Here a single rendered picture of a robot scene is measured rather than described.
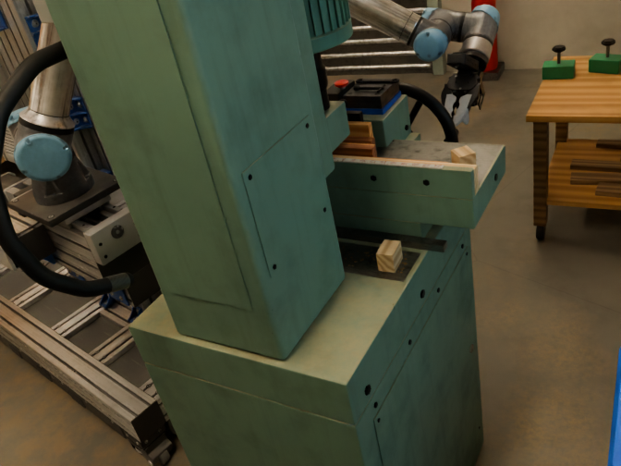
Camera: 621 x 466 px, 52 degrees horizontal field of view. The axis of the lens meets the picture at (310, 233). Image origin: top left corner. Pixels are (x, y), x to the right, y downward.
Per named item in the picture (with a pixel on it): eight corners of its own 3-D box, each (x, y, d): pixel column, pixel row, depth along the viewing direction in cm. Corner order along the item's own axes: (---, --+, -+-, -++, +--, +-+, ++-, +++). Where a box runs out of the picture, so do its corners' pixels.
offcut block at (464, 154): (452, 169, 117) (450, 149, 114) (468, 165, 117) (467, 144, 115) (460, 177, 113) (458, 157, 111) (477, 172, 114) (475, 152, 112)
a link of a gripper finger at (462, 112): (468, 139, 152) (477, 107, 155) (463, 125, 147) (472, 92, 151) (456, 139, 154) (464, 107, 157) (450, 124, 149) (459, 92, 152)
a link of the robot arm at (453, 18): (417, 15, 158) (461, 20, 155) (427, 2, 166) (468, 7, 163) (413, 45, 163) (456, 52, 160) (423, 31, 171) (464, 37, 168)
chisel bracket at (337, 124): (352, 141, 123) (345, 100, 119) (319, 176, 114) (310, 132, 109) (319, 139, 127) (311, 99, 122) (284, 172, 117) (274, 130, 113)
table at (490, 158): (519, 150, 130) (518, 123, 127) (476, 230, 109) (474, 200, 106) (275, 137, 160) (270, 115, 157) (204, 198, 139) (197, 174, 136)
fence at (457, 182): (475, 195, 107) (473, 167, 104) (472, 201, 106) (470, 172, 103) (201, 170, 137) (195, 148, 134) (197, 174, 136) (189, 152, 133)
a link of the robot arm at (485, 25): (468, 20, 168) (500, 25, 166) (457, 54, 164) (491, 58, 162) (469, -1, 161) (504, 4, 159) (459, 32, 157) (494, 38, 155)
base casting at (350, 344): (471, 223, 134) (468, 185, 130) (358, 428, 95) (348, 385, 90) (294, 202, 157) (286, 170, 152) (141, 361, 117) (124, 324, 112)
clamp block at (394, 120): (413, 131, 140) (409, 93, 135) (390, 160, 131) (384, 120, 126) (354, 129, 147) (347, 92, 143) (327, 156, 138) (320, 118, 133)
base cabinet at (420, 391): (487, 439, 172) (473, 222, 135) (409, 654, 132) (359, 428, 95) (341, 398, 194) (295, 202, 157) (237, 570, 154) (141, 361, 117)
